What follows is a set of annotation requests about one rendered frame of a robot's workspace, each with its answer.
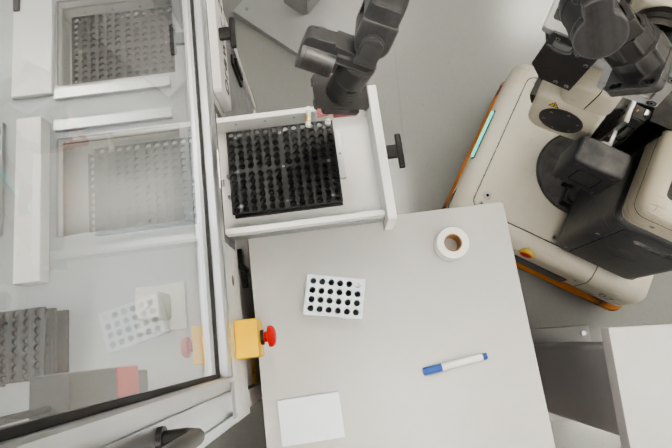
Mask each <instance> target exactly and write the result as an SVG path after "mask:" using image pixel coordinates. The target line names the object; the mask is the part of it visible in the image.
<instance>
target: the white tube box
mask: <svg viewBox="0 0 672 448"><path fill-rule="evenodd" d="M356 282H360V283H361V286H360V288H356V287H355V283H356ZM364 292H365V279H357V278H346V277H336V276H325V275H314V274H307V280H306V290H305V299H304V309H303V314H304V315H309V316H319V317H330V318H341V319H351V320H362V318H363V305H364Z"/></svg>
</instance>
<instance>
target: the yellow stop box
mask: <svg viewBox="0 0 672 448"><path fill-rule="evenodd" d="M233 324H234V337H235V349H236V358H237V360H243V359H250V358H258V357H263V356H264V355H265V351H264V345H265V342H264V337H263V332H264V329H262V321H261V320H260V319H256V318H251V319H243V320H236V321H234V323H233Z"/></svg>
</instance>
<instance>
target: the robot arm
mask: <svg viewBox="0 0 672 448"><path fill-rule="evenodd" d="M408 4H409V0H363V2H362V4H361V7H360V9H359V12H358V14H357V17H356V24H355V35H351V34H348V33H346V32H343V31H340V30H338V31H337V32H335V31H332V30H328V29H325V28H321V27H318V26H314V25H311V26H309V27H308V28H307V30H306V32H305V34H304V36H303V38H302V42H301V44H300V47H299V50H298V54H297V57H296V61H295V67H298V68H300V69H303V70H306V71H309V72H312V73H315V74H313V76H312V77H311V87H313V97H314V99H313V107H314V109H315V110H316V112H317V117H318V118H320V117H324V116H328V115H329V114H333V118H339V117H352V116H357V115H358V113H359V110H364V111H366V110H367V109H368V108H369V101H368V94H367V86H366V83H367V82H368V81H369V79H370V78H371V77H372V75H373V74H374V73H375V71H376V67H377V62H378V60H379V59H381V58H383V57H385V56H386V55H387V54H388V53H389V51H390V49H391V47H392V45H393V43H394V41H395V38H396V36H397V34H398V32H399V25H400V23H401V21H402V18H403V16H404V14H405V12H406V9H407V7H408ZM558 8H559V16H560V19H561V21H562V24H563V26H564V27H565V28H566V31H567V33H568V39H569V40H570V41H571V43H572V46H573V48H574V49H573V52H574V55H575V57H576V58H578V57H582V58H585V59H591V60H595V59H602V58H604V59H605V61H606V62H607V63H608V64H609V66H610V67H611V68H612V71H611V73H610V76H609V78H608V80H607V83H606V85H605V88H604V89H605V91H606V92H607V93H608V95H609V96H610V97H619V96H628V95H638V94H648V93H656V92H659V91H661V90H662V89H663V88H664V86H665V83H666V80H667V78H668V75H669V71H670V68H671V66H672V31H671V32H666V33H664V32H663V30H660V29H659V27H658V26H657V25H655V24H653V22H650V21H649V19H648V18H647V17H646V15H645V14H639V13H634V12H633V10H632V9H631V7H630V6H629V4H628V3H627V1H626V0H622V1H621V2H618V1H617V0H560V1H559V6H558ZM331 73H333V75H330V74H331Z"/></svg>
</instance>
